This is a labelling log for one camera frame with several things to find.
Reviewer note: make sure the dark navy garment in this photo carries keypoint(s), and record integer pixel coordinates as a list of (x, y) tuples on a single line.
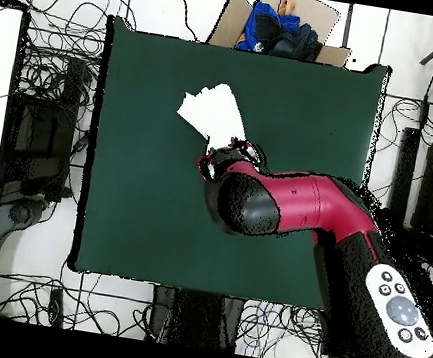
[(299, 42)]

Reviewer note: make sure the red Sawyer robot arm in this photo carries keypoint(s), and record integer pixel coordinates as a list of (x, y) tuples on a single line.
[(317, 207)]

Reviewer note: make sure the blue garment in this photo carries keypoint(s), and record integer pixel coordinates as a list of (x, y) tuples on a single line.
[(263, 10)]

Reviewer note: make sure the brown cardboard box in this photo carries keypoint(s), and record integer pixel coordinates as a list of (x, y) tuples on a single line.
[(229, 23)]

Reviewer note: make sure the dark green table cloth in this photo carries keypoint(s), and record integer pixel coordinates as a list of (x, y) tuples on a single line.
[(137, 194)]

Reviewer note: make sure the white towel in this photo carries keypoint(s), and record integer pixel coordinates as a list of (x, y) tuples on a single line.
[(214, 114)]

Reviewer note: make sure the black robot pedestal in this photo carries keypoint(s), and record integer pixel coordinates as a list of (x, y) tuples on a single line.
[(194, 317)]

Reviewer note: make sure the black power strip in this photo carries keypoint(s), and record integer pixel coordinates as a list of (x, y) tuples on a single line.
[(56, 307)]

